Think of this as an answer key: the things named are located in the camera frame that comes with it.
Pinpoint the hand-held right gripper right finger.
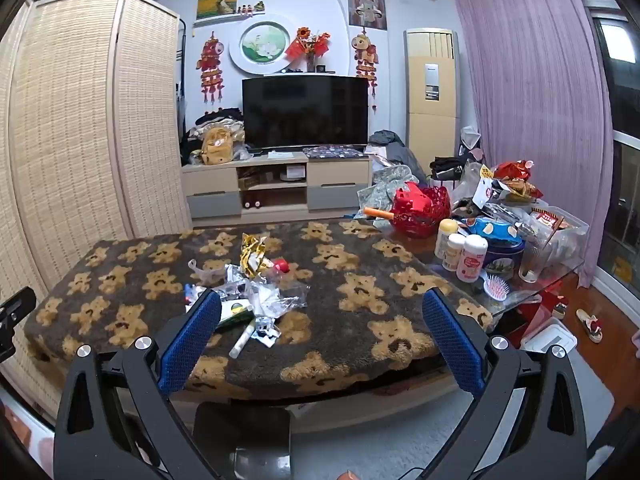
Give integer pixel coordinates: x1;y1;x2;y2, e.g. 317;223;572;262
421;287;587;480

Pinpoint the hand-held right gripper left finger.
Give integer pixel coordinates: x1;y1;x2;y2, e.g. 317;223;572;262
52;290;223;480

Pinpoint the white plastic wrap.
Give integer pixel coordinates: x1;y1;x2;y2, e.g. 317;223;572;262
215;269;309;319

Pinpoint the gold foil wrapper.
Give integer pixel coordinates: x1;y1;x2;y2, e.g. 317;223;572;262
239;233;274;277

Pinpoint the white tube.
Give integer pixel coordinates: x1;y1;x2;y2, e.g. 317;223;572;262
228;321;257;360

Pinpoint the pink hairbrush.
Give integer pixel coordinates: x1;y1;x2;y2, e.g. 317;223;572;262
481;271;511;299

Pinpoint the clear plastic bag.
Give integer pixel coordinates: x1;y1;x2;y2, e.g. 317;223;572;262
188;258;229;289

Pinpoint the small crumpled foil wrapper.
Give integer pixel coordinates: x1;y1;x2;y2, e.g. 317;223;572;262
252;317;281;348

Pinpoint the white bottle with pink label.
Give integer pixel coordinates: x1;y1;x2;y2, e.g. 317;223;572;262
456;234;489;282

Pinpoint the small white bottle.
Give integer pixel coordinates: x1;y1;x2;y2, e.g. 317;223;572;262
444;233;467;272

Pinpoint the white box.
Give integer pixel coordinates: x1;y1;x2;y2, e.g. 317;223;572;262
519;320;579;357

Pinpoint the blue round tin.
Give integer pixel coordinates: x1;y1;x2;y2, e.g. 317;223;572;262
484;239;526;279

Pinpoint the yellow-lidded bottle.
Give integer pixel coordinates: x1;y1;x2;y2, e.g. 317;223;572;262
434;218;459;259

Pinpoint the clear drinking glass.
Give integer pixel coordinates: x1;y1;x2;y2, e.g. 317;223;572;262
517;236;552;282

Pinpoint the bear-printed brown blanket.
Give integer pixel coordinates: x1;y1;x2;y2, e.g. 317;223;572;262
22;220;497;402

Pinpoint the blue snack bag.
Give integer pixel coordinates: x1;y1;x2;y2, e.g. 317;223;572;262
465;218;523;242

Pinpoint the slipper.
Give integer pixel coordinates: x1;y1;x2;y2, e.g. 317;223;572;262
574;308;604;344

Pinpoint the red openwork basket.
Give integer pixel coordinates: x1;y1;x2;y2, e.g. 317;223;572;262
389;182;452;240

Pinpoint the clear plastic storage box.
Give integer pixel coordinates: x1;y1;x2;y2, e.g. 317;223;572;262
520;205;591;267

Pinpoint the beige television cabinet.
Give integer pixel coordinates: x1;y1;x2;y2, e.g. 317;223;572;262
180;152;372;221

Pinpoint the floral green cloth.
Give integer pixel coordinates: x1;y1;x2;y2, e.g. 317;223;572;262
355;164;421;216

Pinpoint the black bag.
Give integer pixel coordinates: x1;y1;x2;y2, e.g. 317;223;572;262
428;156;469;181

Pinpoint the red snack bag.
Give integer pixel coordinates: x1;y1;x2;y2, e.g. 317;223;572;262
492;159;535;182

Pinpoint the rattan folding screen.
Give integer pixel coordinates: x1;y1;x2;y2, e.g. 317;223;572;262
0;0;194;421

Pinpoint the yellow backpack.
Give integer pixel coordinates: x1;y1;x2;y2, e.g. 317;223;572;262
200;127;235;167

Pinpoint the grey jacket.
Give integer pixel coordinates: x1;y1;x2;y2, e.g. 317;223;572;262
368;129;426;184

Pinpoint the dark patterned cloth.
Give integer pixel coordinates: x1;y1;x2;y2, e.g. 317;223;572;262
302;144;369;159

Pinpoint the pile of clothes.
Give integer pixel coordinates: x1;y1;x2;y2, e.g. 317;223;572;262
179;107;246;166

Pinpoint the black television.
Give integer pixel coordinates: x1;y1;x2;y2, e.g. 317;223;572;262
241;74;370;152

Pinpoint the purple curtain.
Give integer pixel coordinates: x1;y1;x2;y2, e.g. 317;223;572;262
444;0;614;289

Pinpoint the red fish hanging decoration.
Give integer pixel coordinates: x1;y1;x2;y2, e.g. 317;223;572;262
195;31;225;106

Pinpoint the window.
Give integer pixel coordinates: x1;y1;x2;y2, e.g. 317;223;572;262
575;0;640;291

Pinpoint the red hanging decoration with tassels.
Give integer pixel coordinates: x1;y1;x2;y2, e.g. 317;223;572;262
351;32;380;112

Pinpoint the red flower arrangement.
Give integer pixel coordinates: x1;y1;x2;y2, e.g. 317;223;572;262
284;27;331;74

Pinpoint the landscape painting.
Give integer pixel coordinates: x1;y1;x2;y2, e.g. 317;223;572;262
195;0;240;22

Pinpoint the round lotus wall art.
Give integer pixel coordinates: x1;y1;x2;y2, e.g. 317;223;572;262
228;14;296;79

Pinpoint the wall poster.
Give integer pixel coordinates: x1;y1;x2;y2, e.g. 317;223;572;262
346;0;389;31

